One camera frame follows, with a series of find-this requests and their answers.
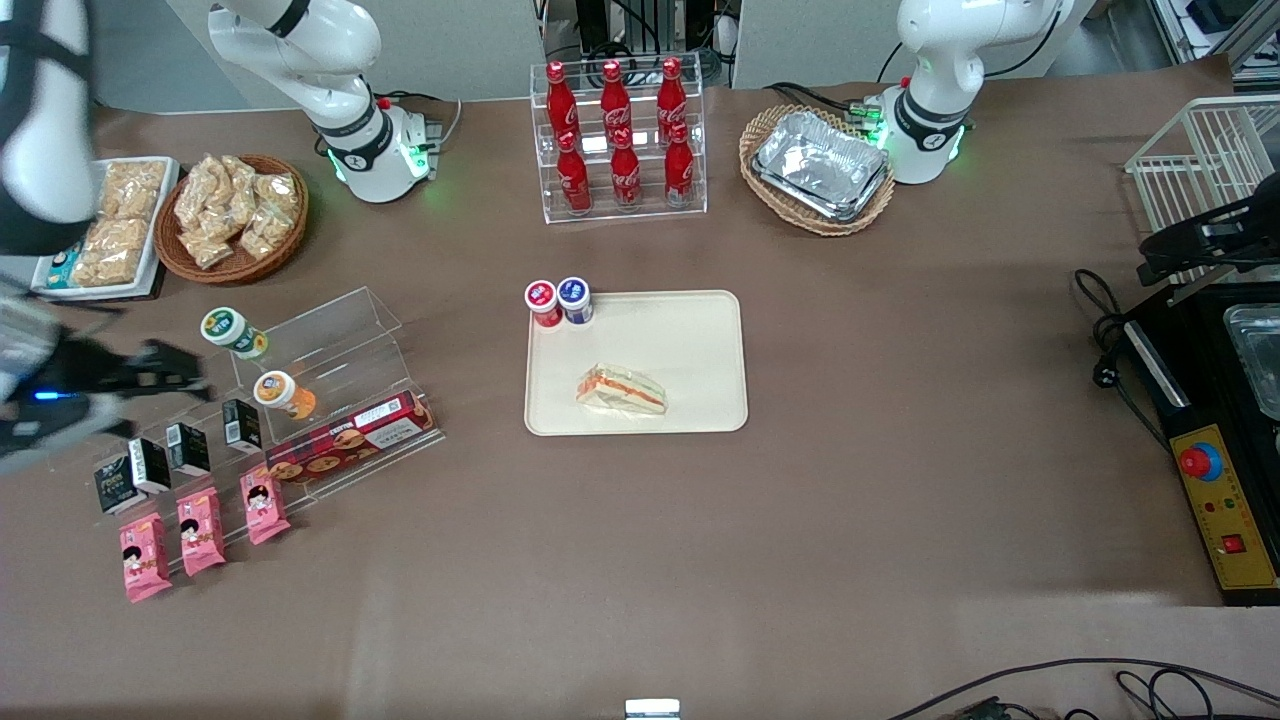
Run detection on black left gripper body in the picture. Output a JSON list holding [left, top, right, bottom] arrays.
[[1195, 195, 1280, 273]]

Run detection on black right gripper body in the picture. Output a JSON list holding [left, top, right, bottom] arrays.
[[35, 338, 153, 403]]

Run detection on triangle sandwich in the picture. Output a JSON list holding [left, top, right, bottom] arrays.
[[575, 363, 668, 417]]

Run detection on metal tray in machine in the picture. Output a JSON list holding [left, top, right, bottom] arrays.
[[1222, 303, 1280, 421]]

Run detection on white rectangular snack tray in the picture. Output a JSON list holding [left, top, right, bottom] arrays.
[[30, 157, 181, 302]]

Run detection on aluminium foil tray stack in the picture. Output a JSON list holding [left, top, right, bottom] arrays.
[[751, 110, 891, 223]]

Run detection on beige plastic tray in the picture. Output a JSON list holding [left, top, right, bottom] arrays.
[[524, 290, 749, 438]]

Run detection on green lid cup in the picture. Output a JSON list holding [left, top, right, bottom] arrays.
[[200, 306, 269, 361]]

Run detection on small black carton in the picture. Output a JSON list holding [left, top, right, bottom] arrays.
[[94, 455, 136, 515], [128, 437, 173, 495], [222, 398, 263, 454], [165, 422, 211, 478]]

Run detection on black sealing machine yellow panel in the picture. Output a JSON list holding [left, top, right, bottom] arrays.
[[1120, 280, 1280, 608]]

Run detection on orange lid cup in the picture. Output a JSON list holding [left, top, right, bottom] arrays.
[[253, 370, 318, 421]]

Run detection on clear bag beige snacks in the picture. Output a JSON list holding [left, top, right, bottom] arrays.
[[174, 155, 229, 233], [183, 225, 239, 271], [222, 158, 269, 233], [255, 174, 301, 216], [238, 205, 293, 263]]

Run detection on beige rice cracker pack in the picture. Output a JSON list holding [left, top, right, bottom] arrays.
[[72, 218, 151, 288], [100, 160, 168, 223]]

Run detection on brown wicker basket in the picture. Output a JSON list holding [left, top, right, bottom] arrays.
[[154, 153, 310, 286]]

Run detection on pink snack pack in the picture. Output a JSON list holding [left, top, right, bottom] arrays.
[[177, 487, 227, 577], [240, 465, 292, 546], [119, 512, 173, 604]]

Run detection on clear acrylic tiered stand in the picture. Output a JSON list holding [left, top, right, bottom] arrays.
[[43, 286, 446, 576]]

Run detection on red cookie box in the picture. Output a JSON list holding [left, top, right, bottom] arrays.
[[265, 390, 438, 486]]

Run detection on red lid cup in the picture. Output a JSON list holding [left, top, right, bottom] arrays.
[[524, 279, 563, 329]]

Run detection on blue lid cup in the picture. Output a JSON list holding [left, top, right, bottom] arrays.
[[556, 276, 595, 326]]

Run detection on light wicker basket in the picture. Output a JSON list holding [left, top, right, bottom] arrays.
[[739, 104, 897, 238]]

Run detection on red cola bottle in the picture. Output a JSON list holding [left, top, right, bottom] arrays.
[[610, 128, 643, 211], [664, 122, 696, 208], [556, 130, 593, 216], [656, 57, 689, 141], [600, 60, 633, 146], [545, 61, 581, 151]]

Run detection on clear acrylic bottle rack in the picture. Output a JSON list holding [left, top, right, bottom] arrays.
[[530, 62, 708, 225]]

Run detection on black background equipment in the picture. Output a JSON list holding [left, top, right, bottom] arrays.
[[540, 0, 736, 86]]

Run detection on black power cable with plug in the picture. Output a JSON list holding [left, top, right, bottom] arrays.
[[1072, 268, 1171, 451]]

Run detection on white wire rack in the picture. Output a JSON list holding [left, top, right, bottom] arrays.
[[1124, 95, 1280, 296]]

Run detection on aluminium frame structure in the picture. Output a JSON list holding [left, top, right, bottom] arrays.
[[1150, 0, 1280, 96]]

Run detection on black cable at arm base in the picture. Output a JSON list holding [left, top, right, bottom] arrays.
[[765, 82, 881, 116]]

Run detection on long black cable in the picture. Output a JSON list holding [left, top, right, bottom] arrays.
[[885, 657, 1280, 720]]

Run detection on looped black cable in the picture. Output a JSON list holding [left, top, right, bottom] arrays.
[[1115, 668, 1280, 720]]

